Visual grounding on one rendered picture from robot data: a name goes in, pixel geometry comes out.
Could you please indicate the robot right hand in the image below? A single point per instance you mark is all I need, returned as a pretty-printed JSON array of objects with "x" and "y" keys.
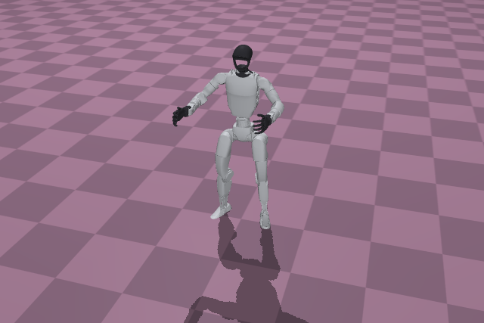
[{"x": 177, "y": 115}]

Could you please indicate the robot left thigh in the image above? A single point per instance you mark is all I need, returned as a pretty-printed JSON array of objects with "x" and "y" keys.
[{"x": 260, "y": 155}]

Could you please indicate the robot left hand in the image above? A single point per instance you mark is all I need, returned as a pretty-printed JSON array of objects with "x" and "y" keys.
[{"x": 264, "y": 123}]

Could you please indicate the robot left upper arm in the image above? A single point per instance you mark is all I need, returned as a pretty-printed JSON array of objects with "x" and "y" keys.
[{"x": 270, "y": 92}]

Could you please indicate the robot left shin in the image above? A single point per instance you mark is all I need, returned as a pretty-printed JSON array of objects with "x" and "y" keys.
[{"x": 263, "y": 195}]

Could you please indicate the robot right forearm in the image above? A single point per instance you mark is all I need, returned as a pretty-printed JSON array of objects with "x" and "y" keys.
[{"x": 194, "y": 103}]

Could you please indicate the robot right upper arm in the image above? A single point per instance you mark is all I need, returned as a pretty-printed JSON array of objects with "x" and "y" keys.
[{"x": 212, "y": 86}]

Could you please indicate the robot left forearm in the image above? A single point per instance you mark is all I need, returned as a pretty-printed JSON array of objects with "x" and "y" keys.
[{"x": 276, "y": 111}]

